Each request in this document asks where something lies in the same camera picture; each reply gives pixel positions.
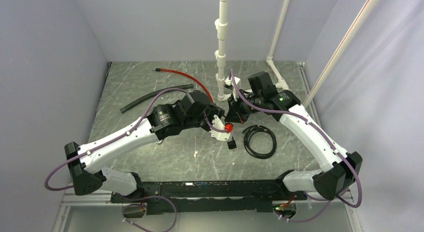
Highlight white PVC pipe frame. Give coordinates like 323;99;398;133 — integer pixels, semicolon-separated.
212;0;291;102

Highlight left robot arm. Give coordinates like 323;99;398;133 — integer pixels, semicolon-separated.
65;90;232;202

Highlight coiled black cable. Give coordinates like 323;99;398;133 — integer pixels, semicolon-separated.
242;124;278;160

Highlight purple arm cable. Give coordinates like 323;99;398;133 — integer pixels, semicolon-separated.
229;68;363;209
44;88;229;192

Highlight red cable lock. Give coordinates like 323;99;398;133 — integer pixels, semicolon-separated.
154;68;215;104

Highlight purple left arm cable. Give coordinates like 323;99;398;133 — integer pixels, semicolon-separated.
44;88;229;192

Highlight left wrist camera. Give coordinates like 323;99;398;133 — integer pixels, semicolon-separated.
207;115;233;142

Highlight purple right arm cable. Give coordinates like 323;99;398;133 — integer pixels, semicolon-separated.
229;68;363;209

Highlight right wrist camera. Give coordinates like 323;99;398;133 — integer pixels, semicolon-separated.
224;77;241;101

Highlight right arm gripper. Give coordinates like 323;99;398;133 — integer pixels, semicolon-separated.
224;90;264;124

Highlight white diagonal pole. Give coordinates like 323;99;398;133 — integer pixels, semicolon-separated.
303;0;379;107

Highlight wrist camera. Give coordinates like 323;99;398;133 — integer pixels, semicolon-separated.
207;115;233;142
224;77;241;101

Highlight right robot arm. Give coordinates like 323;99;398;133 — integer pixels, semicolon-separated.
224;71;363;202

